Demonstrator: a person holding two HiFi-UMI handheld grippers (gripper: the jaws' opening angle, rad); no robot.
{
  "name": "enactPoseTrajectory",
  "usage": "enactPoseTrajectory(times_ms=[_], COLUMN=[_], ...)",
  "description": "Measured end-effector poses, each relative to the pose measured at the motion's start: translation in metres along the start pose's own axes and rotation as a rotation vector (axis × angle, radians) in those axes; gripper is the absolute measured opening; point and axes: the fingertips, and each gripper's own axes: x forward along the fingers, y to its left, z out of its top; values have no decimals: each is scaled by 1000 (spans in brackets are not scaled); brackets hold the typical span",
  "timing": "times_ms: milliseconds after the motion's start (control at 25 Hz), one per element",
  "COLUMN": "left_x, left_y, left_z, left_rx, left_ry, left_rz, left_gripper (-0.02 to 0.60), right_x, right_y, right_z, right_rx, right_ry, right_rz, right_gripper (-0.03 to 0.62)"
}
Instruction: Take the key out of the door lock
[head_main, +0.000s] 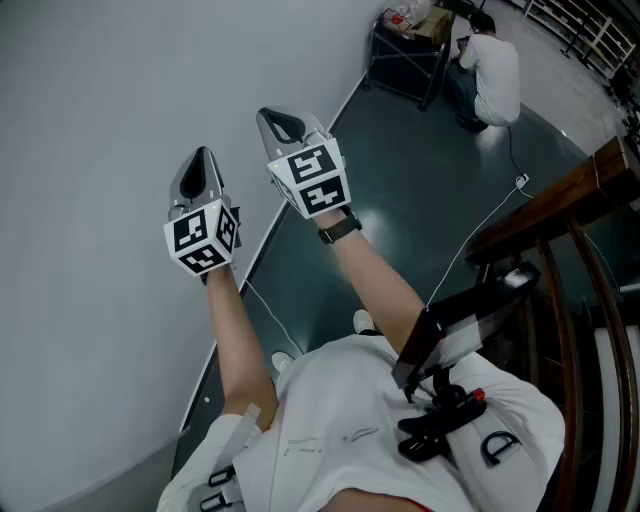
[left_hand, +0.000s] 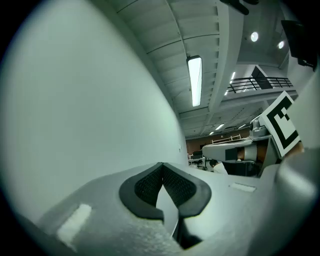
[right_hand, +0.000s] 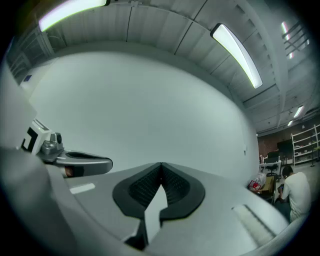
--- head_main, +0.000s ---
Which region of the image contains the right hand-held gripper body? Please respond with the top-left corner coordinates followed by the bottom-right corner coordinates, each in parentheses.
top-left (267, 130), bottom-right (351, 220)

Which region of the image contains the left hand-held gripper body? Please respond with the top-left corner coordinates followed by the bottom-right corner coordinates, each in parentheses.
top-left (163, 193), bottom-right (244, 277)

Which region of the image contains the person's right forearm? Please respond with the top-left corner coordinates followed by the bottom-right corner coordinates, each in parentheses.
top-left (317, 205), bottom-right (427, 354)

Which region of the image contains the person's left forearm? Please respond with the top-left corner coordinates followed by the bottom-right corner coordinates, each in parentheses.
top-left (204, 263), bottom-right (279, 432)

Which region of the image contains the black wristwatch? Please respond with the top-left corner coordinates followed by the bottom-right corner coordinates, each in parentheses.
top-left (318, 212), bottom-right (364, 245)

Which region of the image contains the black cart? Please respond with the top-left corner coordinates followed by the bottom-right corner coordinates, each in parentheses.
top-left (363, 9), bottom-right (456, 112)

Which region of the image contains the clear plastic bag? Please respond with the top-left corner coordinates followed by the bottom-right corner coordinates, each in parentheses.
top-left (382, 0), bottom-right (432, 34)

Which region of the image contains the brown cardboard box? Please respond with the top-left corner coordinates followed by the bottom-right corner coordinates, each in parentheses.
top-left (407, 6), bottom-right (454, 45)

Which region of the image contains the black tablet monitor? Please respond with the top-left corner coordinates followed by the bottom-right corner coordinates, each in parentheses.
top-left (391, 260), bottom-right (543, 392)

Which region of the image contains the white t-shirt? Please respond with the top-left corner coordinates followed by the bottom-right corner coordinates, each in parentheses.
top-left (157, 333), bottom-right (567, 512)

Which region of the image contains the wooden staircase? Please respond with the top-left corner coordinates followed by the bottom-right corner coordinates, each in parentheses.
top-left (464, 135), bottom-right (640, 512)

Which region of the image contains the white shelf rack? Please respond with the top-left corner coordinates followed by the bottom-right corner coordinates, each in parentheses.
top-left (519, 0), bottom-right (632, 77)

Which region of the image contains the thin white cable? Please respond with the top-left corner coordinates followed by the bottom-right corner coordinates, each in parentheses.
top-left (241, 278), bottom-right (304, 354)

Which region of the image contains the black cable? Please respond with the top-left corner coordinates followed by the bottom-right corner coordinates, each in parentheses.
top-left (506, 124), bottom-right (524, 177)

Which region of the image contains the grey harness strap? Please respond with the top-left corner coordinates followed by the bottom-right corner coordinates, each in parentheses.
top-left (198, 403), bottom-right (264, 512)

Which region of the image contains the black mount clamp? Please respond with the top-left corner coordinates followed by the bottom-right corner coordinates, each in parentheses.
top-left (397, 364), bottom-right (489, 462)

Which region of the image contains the black D-ring buckle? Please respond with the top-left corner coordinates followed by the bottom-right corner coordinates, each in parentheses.
top-left (479, 430), bottom-right (524, 467)

